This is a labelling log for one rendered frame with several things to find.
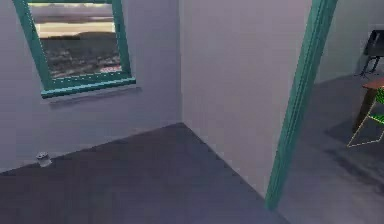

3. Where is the teal door frame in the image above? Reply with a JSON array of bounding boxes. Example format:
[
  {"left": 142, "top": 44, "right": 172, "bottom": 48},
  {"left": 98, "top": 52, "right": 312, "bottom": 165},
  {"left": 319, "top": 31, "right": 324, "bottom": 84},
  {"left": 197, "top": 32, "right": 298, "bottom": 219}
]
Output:
[{"left": 264, "top": 0, "right": 339, "bottom": 212}]

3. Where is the brown wooden table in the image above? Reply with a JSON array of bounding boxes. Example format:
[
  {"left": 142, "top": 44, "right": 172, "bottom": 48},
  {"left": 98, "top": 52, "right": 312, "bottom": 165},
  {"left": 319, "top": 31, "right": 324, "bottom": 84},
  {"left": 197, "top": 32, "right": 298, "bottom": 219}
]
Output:
[{"left": 352, "top": 77, "right": 384, "bottom": 134}]

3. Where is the small grey cylinder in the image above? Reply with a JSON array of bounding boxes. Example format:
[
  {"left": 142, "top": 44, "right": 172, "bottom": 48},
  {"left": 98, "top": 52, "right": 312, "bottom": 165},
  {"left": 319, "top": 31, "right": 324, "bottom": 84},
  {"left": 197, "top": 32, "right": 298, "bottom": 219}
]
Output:
[{"left": 35, "top": 151, "right": 53, "bottom": 168}]

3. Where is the teal framed window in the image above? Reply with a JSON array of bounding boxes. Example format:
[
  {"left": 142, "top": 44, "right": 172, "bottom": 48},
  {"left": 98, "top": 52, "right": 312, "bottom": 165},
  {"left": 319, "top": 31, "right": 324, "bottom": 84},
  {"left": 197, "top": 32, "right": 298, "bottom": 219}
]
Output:
[{"left": 12, "top": 0, "right": 137, "bottom": 100}]

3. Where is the green wire frame chair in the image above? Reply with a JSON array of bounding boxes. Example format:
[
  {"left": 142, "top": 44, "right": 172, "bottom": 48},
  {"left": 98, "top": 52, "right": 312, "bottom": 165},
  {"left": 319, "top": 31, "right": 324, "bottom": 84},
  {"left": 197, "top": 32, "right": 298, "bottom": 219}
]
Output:
[{"left": 346, "top": 87, "right": 384, "bottom": 148}]

